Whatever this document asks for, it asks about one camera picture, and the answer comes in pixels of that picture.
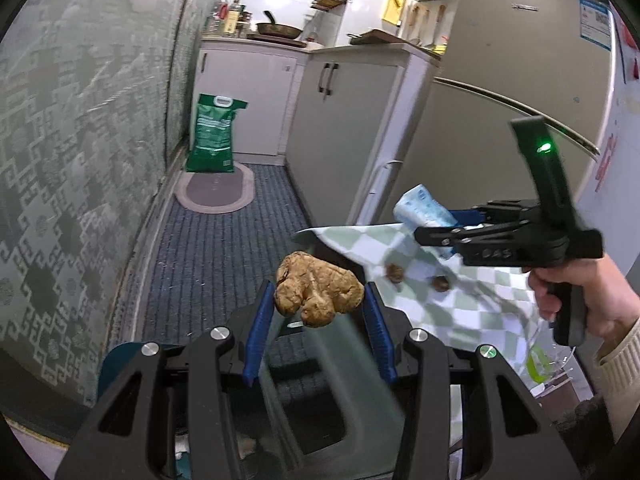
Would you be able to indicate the striped dark floor rug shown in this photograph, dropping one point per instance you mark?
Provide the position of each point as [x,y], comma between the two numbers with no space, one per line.
[208,265]

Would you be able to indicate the cream knit right sleeve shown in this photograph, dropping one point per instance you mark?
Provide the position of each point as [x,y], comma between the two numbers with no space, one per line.
[619,381]

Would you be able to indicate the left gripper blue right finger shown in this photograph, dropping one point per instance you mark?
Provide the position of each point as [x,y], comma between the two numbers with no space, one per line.
[381,341]

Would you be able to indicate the green rice bag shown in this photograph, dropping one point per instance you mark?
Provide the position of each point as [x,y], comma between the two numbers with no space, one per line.
[212,146]

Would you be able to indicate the white kitchen cabinet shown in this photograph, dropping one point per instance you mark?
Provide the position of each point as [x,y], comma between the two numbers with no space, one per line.
[338,119]

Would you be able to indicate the oval pink grey floor mat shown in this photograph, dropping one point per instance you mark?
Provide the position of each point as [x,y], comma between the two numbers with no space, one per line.
[216,192]

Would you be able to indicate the dark teal trash bin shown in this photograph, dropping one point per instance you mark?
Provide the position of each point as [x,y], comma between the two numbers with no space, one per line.
[135,408]

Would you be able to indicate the person's right hand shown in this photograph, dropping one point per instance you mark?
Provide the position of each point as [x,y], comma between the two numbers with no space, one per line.
[612,305]

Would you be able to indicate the green white checkered tablecloth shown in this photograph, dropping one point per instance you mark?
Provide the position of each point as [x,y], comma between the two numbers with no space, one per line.
[483,305]

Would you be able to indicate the yellow hanging item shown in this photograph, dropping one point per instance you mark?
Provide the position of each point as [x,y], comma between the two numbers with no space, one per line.
[393,12]

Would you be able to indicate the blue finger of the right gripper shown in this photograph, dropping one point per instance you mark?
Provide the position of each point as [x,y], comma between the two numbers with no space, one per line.
[466,217]
[436,236]

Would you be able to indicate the blue cartoon tissue pack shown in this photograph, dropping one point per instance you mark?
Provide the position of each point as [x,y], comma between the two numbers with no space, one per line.
[417,209]

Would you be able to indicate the ginger root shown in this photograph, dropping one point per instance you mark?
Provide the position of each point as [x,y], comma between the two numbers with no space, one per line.
[315,289]

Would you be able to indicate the silver refrigerator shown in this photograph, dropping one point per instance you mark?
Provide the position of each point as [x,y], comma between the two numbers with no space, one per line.
[508,59]

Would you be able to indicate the frying pan on stove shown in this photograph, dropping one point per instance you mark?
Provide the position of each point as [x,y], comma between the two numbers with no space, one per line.
[272,27]

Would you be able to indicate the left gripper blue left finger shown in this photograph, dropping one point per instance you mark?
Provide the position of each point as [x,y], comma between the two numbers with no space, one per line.
[261,313]

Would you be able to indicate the patterned glass sliding door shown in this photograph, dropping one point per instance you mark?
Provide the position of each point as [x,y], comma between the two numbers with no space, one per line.
[93,103]

